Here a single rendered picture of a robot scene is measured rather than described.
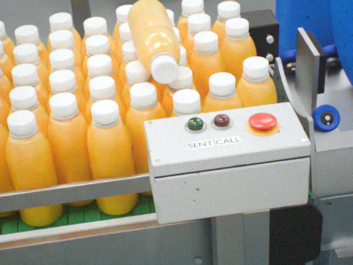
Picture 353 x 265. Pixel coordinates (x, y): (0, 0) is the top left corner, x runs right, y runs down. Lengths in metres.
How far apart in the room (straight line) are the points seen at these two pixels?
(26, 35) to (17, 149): 0.28
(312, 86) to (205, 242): 0.32
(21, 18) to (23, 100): 2.81
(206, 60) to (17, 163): 0.35
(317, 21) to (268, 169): 0.76
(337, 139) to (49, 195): 0.48
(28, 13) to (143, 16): 2.82
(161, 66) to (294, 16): 0.68
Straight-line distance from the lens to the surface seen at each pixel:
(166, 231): 1.10
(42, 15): 3.88
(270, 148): 0.90
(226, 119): 0.93
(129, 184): 1.06
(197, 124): 0.92
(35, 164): 1.04
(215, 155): 0.88
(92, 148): 1.04
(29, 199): 1.07
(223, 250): 1.03
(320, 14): 1.62
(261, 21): 1.40
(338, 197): 1.27
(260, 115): 0.93
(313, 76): 1.21
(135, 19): 1.14
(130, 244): 1.11
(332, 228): 1.37
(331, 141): 1.21
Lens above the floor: 1.64
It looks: 35 degrees down
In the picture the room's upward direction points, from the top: 4 degrees counter-clockwise
